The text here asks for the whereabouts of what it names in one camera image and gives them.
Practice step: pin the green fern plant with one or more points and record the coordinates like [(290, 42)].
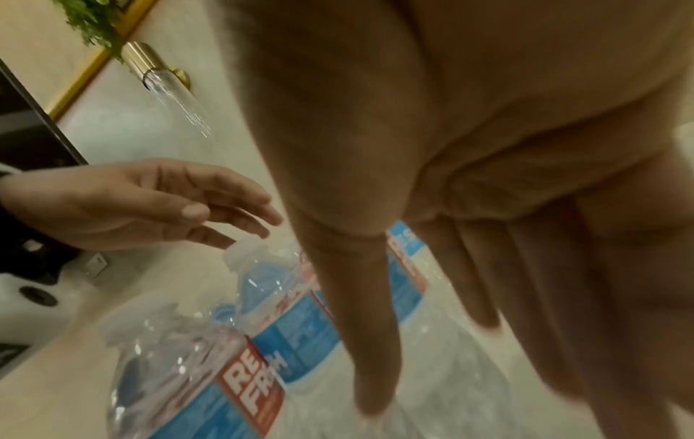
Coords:
[(95, 21)]

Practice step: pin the person's left hand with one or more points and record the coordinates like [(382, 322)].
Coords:
[(119, 205)]

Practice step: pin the black wristband with markers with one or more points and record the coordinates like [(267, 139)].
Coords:
[(27, 248)]

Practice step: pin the person's right hand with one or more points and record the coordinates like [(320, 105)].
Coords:
[(488, 107)]

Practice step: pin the yellow wall frame bar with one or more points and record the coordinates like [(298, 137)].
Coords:
[(92, 64)]

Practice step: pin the clear glass vase gold collar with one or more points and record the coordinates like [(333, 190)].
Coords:
[(141, 58)]

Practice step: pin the white table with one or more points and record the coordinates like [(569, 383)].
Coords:
[(59, 394)]

